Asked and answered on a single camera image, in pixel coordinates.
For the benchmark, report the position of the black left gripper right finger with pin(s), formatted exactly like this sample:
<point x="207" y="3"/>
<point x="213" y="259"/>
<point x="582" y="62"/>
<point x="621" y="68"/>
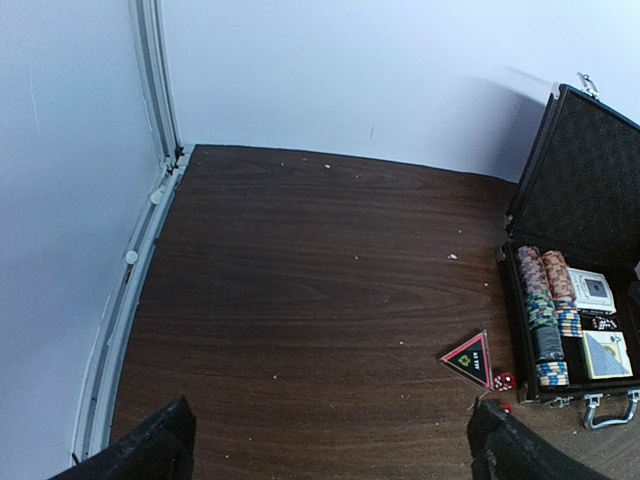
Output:
<point x="502" y="447"/>

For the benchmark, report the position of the left row of poker chips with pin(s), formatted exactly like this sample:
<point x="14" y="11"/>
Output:
<point x="550" y="363"/>

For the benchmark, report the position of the white card deck box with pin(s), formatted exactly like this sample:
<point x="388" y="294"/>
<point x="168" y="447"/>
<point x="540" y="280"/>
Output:
<point x="592" y="291"/>

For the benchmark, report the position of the black poker set case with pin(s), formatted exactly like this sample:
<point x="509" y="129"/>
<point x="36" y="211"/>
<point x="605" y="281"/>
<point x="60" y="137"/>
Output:
<point x="579" y="194"/>

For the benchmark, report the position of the right row of poker chips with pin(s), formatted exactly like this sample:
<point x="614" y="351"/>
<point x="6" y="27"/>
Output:
<point x="563" y="294"/>

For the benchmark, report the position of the left aluminium frame post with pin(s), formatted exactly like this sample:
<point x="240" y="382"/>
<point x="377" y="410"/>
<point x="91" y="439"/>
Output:
<point x="95" y="412"/>

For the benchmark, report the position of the row of poker chips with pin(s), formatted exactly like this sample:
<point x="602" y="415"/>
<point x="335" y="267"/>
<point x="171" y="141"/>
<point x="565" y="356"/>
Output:
<point x="550" y="363"/>
<point x="563" y="294"/>

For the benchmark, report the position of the red die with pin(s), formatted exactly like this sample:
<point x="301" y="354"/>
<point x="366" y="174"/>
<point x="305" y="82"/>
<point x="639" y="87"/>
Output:
<point x="503" y="381"/>
<point x="507" y="408"/>

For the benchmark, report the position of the blue yellow card deck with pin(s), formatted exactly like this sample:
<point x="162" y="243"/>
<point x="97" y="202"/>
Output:
<point x="606" y="355"/>

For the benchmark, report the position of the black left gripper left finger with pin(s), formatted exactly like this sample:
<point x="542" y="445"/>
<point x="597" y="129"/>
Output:
<point x="160" y="447"/>

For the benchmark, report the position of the triangular all-in button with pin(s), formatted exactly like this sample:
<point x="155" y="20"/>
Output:
<point x="471" y="359"/>

